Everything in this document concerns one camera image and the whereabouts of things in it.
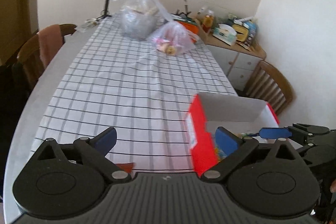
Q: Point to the large clear plastic bag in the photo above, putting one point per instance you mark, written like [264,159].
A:
[139,18]

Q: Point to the yellow box on cabinet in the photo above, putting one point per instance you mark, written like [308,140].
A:
[242,33]

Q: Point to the white drawer cabinet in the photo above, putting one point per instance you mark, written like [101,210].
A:
[237,63]

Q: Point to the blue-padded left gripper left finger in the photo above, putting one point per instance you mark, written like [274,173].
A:
[92,153]

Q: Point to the white black-checked tablecloth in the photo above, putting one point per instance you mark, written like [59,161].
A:
[119,82]

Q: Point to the pink cloth on chair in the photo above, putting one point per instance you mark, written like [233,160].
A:
[50,41]

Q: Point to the brown red snack packet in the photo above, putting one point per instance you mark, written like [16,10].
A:
[127,167]

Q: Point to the red cardboard box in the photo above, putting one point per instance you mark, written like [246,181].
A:
[216,125]

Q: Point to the right wooden chair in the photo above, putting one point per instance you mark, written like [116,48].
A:
[267,83]

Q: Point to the small items at lamp base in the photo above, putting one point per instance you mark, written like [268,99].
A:
[88,24]

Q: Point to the tissue box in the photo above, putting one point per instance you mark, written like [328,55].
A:
[225,33]

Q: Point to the left wooden chair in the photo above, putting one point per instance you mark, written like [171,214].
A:
[37,53]

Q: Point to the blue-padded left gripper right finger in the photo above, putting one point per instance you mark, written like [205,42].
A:
[236,151]

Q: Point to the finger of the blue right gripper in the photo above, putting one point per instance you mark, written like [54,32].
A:
[274,133]

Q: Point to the pink-filled clear plastic bag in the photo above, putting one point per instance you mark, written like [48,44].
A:
[173,39]

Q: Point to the yellow oil bottle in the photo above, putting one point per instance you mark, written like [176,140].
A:
[208,21]

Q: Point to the wooden chair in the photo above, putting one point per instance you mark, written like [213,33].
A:
[267,83]
[37,53]

